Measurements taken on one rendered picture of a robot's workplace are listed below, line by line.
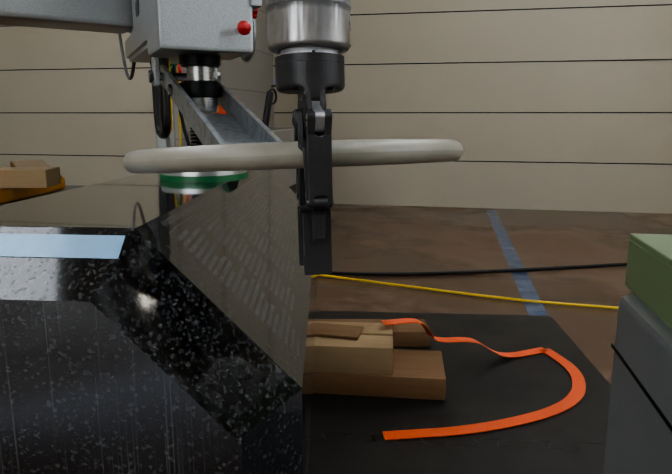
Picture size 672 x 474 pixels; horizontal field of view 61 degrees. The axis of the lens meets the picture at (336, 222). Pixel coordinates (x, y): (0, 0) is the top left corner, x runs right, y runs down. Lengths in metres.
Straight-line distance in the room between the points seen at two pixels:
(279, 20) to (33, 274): 0.49
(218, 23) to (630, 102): 5.38
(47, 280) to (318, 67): 0.48
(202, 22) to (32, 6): 0.72
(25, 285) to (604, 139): 5.91
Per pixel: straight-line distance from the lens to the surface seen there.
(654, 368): 0.57
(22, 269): 0.90
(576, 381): 2.34
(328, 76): 0.61
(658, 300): 0.60
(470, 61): 6.20
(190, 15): 1.40
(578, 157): 6.32
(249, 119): 1.26
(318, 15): 0.61
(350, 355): 2.02
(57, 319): 0.85
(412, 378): 2.05
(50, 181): 1.80
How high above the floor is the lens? 0.98
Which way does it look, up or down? 11 degrees down
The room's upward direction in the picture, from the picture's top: straight up
